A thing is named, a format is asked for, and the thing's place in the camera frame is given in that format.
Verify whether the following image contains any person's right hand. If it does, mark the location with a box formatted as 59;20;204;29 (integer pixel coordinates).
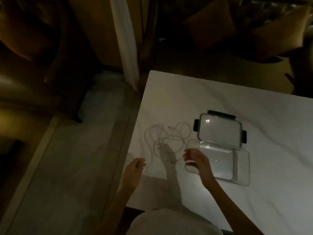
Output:
183;148;215;185

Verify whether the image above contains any person's left hand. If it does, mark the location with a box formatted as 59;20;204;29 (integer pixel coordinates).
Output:
121;158;146;191

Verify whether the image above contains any clear plastic container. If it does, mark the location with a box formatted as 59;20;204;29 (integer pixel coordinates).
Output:
185;138;251;187

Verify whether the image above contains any clear lid with black clips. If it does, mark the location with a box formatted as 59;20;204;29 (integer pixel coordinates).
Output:
193;110;248;150

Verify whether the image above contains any person's right forearm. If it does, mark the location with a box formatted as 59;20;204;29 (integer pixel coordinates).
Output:
203;176;265;235

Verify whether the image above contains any person's left forearm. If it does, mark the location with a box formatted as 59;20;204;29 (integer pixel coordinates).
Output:
97;186;138;235

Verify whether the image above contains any person's white clothing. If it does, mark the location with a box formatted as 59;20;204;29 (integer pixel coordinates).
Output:
126;209;223;235

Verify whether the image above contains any brown tufted leather sofa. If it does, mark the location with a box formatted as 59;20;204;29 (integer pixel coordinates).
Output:
146;0;313;99

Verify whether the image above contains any white sheer curtain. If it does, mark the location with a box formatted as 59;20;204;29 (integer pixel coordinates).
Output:
109;0;140;92

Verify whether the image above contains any orange square cushion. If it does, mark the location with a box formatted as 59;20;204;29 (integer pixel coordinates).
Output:
250;2;313;62
185;5;237;51

